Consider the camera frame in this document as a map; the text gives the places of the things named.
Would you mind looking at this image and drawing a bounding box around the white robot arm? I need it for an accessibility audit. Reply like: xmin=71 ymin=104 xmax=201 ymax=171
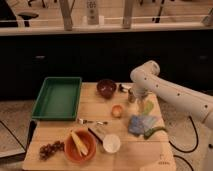
xmin=130 ymin=60 xmax=213 ymax=171

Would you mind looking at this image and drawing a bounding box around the metal measuring cup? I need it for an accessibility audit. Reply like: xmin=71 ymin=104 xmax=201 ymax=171
xmin=128 ymin=88 xmax=136 ymax=103

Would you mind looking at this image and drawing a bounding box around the green plastic cup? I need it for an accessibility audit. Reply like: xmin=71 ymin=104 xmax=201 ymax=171
xmin=142 ymin=100 xmax=154 ymax=115

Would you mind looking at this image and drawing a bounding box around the white paper cup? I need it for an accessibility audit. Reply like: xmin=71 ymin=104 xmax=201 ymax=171
xmin=103 ymin=134 xmax=121 ymax=153

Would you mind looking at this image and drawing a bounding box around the blue sponge cloth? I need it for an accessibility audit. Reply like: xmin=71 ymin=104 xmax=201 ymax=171
xmin=128 ymin=115 xmax=158 ymax=136

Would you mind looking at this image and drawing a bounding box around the green chili pepper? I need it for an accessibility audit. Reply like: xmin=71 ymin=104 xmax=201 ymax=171
xmin=143 ymin=126 xmax=167 ymax=140

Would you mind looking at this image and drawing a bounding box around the dark red bowl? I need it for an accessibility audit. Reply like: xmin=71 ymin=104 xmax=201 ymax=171
xmin=97 ymin=79 xmax=117 ymax=99

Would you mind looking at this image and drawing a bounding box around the silver fork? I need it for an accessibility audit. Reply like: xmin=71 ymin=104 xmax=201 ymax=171
xmin=77 ymin=118 xmax=108 ymax=125

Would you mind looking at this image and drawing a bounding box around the orange bowl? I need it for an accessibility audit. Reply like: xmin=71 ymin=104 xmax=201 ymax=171
xmin=64 ymin=130 xmax=96 ymax=164

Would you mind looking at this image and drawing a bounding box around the yellow corn cob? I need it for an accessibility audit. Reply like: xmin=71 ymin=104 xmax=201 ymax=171
xmin=71 ymin=131 xmax=88 ymax=156

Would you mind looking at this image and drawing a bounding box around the green plastic tray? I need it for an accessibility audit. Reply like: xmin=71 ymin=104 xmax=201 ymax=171
xmin=32 ymin=77 xmax=82 ymax=121

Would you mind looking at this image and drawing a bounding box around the bunch of dark grapes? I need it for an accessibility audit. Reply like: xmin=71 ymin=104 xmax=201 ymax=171
xmin=39 ymin=141 xmax=64 ymax=160

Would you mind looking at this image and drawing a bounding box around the black office chair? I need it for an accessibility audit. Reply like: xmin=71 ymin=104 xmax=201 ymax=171
xmin=0 ymin=0 xmax=40 ymax=28

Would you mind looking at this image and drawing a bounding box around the black handled knife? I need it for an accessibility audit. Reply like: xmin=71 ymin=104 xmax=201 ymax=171
xmin=88 ymin=127 xmax=103 ymax=145

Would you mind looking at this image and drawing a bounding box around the black power cable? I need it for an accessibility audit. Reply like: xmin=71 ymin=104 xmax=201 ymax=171
xmin=168 ymin=114 xmax=201 ymax=171

